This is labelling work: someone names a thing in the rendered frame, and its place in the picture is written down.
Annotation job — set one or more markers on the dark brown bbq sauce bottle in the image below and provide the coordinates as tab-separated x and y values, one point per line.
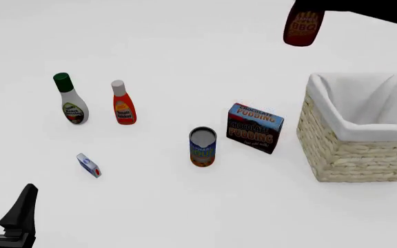
302	34

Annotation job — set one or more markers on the chocolate pudding box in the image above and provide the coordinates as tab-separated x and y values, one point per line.
252	131

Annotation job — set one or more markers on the woven straw basket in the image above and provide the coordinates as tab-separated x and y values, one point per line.
364	160

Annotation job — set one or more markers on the small white and blue box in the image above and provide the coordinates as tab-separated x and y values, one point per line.
89	165

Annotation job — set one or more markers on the white cloth basket liner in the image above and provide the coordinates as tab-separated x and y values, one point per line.
350	108

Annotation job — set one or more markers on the white ranch dressing bottle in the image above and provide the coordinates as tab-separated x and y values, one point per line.
74	108

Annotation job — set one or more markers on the red tomato ketchup bottle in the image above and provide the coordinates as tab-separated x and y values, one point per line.
124	108

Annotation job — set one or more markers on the blue soup can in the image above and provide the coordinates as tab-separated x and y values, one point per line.
202	152

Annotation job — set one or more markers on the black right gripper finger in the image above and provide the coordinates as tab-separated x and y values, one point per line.
364	9

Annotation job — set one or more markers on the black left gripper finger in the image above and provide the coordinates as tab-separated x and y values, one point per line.
24	211

